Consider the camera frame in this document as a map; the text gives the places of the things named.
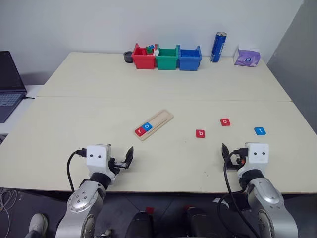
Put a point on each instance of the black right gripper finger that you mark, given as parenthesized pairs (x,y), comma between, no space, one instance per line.
(225,152)

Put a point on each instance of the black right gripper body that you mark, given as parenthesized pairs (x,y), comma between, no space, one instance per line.
(234,164)

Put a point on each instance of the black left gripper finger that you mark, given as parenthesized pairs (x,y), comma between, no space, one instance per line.
(129,156)

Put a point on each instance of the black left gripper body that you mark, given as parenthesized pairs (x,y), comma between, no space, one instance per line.
(119,164)

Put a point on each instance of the red letter tile o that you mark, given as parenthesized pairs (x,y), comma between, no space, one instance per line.
(225,122)

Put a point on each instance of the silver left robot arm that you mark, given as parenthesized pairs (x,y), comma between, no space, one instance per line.
(81,200)

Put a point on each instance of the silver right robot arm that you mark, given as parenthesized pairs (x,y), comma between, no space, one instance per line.
(267,196)

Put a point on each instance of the red letter tile r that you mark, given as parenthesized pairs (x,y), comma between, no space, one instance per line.
(140,131)

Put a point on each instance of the red letter tile b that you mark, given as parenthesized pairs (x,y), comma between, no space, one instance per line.
(200,133)

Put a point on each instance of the blue letter tile o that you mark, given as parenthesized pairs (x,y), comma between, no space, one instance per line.
(147,126)

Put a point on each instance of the blue letter tile t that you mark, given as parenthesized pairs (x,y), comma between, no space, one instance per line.
(260,131)

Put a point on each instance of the wooden letter tray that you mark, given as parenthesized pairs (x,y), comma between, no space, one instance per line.
(158,120)

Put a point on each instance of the dark rounded shape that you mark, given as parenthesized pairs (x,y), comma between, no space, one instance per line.
(138,225)
(200,223)

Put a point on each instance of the red plastic bin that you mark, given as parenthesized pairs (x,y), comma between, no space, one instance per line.
(143,62)

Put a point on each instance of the purple tissue box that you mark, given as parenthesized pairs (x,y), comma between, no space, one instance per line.
(246,59)

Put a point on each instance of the blue plastic bin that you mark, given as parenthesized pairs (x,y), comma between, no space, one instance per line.
(189,63)

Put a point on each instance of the white shoe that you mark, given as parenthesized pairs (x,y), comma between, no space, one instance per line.
(38,221)

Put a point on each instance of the black round holder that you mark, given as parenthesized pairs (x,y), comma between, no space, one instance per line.
(128,57)

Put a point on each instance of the green plastic bin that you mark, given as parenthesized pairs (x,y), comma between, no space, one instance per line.
(167,63)

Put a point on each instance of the blue drink can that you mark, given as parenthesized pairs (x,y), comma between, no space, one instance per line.
(218,47)

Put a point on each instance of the green toy brick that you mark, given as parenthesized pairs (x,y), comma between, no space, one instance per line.
(148,50)

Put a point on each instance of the white toy piece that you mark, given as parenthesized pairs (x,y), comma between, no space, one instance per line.
(156,50)

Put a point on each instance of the white side table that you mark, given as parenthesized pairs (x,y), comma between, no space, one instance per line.
(33,90)

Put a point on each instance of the dark grey laptop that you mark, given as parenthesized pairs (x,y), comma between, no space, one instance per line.
(7,74)

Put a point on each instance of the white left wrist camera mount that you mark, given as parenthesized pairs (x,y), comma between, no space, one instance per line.
(97,155)

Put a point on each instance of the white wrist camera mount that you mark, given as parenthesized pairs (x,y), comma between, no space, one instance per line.
(97,155)
(258,153)

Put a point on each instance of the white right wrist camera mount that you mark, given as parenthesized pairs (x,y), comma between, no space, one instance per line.
(258,153)

